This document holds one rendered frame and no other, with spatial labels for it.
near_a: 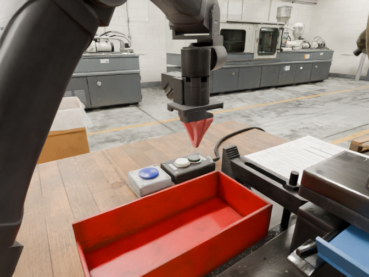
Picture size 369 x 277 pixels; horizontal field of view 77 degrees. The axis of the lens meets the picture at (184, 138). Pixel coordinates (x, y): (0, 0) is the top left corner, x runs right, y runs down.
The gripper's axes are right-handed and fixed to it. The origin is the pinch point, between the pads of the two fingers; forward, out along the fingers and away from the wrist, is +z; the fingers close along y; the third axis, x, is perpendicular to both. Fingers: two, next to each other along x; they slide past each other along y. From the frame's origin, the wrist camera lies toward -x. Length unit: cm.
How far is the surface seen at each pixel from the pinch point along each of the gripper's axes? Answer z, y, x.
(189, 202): 5.0, 9.0, 10.6
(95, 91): 64, -68, -405
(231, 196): 4.1, 2.7, 14.4
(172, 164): 3.9, 5.5, -1.1
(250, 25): -50, -440, -385
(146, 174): 3.0, 12.5, 1.0
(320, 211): -1.7, 1.5, 27.9
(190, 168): 4.0, 3.2, 2.8
